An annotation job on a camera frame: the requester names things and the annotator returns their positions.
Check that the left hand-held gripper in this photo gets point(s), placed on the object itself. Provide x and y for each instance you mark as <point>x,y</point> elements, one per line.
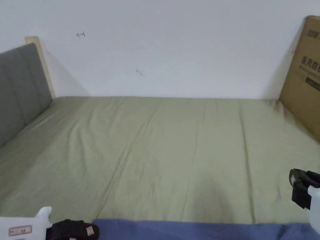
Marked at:
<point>22,227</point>

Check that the bed with pale green sheet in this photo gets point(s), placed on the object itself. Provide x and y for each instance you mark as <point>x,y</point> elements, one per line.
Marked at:
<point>150,155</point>

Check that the brown cardboard carton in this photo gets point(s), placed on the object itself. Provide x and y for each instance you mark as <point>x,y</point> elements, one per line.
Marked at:
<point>303,82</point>

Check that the blue garment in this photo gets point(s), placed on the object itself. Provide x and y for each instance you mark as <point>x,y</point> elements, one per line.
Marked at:
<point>200,231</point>

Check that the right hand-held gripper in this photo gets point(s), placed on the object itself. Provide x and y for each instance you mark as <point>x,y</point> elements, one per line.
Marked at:
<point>311,197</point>

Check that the grey padded headboard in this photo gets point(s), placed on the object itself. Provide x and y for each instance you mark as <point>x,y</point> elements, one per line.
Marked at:
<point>20,87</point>

